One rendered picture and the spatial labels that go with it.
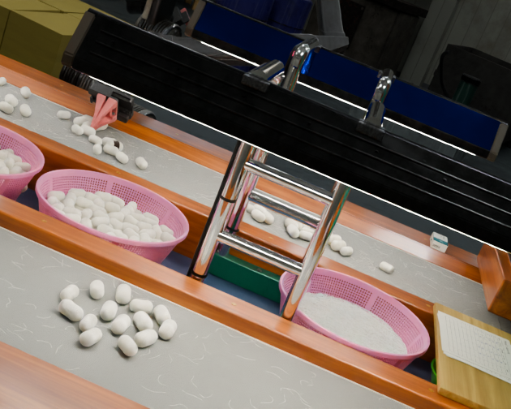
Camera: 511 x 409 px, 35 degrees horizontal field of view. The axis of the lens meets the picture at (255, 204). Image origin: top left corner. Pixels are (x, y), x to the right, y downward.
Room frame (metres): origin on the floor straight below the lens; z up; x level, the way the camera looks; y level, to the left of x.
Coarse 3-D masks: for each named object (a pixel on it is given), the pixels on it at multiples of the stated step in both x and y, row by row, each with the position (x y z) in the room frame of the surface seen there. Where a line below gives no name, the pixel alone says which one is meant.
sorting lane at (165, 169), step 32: (0, 96) 1.70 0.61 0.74; (32, 96) 1.79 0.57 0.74; (32, 128) 1.58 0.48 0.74; (64, 128) 1.65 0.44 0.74; (128, 160) 1.62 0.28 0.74; (160, 160) 1.69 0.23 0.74; (192, 192) 1.57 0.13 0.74; (256, 224) 1.54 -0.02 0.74; (352, 256) 1.57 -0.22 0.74; (384, 256) 1.65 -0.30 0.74; (416, 256) 1.73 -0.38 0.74; (416, 288) 1.54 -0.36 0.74; (448, 288) 1.61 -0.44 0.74; (480, 288) 1.69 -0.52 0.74; (480, 320) 1.50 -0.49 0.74
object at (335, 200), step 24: (264, 72) 0.99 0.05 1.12; (240, 144) 1.15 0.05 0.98; (240, 168) 1.14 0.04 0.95; (264, 168) 1.14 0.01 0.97; (312, 192) 1.13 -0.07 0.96; (336, 192) 1.13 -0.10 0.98; (216, 216) 1.14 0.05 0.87; (336, 216) 1.13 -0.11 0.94; (216, 240) 1.14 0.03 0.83; (240, 240) 1.14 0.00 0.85; (312, 240) 1.13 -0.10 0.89; (192, 264) 1.15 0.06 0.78; (288, 264) 1.13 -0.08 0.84; (312, 264) 1.13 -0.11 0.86; (288, 312) 1.13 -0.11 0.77
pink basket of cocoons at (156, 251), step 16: (48, 176) 1.30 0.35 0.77; (64, 176) 1.34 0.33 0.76; (80, 176) 1.37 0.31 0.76; (96, 176) 1.39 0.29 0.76; (112, 176) 1.41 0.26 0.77; (48, 192) 1.30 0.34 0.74; (64, 192) 1.34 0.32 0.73; (112, 192) 1.40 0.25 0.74; (128, 192) 1.41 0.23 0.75; (144, 192) 1.41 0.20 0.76; (48, 208) 1.18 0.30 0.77; (144, 208) 1.40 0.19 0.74; (160, 208) 1.39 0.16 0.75; (176, 208) 1.38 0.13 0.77; (80, 224) 1.15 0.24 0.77; (160, 224) 1.37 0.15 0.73; (176, 224) 1.35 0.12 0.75; (112, 240) 1.16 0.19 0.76; (128, 240) 1.17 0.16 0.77; (176, 240) 1.24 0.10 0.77; (144, 256) 1.20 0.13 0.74; (160, 256) 1.23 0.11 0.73
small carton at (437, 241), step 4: (432, 236) 1.79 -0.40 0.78; (436, 236) 1.79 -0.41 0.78; (440, 236) 1.80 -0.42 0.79; (444, 236) 1.81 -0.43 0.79; (432, 240) 1.76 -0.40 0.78; (436, 240) 1.76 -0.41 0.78; (440, 240) 1.77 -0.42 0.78; (444, 240) 1.78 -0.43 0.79; (432, 244) 1.76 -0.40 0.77; (436, 244) 1.76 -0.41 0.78; (440, 244) 1.76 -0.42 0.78; (444, 244) 1.76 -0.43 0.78; (436, 248) 1.76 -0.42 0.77; (440, 248) 1.76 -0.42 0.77; (444, 248) 1.76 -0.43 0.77
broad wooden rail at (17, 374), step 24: (0, 360) 0.75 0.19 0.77; (24, 360) 0.77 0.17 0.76; (0, 384) 0.72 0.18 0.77; (24, 384) 0.73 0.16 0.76; (48, 384) 0.75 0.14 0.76; (72, 384) 0.76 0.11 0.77; (96, 384) 0.78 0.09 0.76; (0, 408) 0.68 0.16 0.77; (24, 408) 0.69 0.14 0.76; (48, 408) 0.71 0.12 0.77; (72, 408) 0.72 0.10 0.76; (96, 408) 0.74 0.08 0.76; (120, 408) 0.75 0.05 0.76; (144, 408) 0.77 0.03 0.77
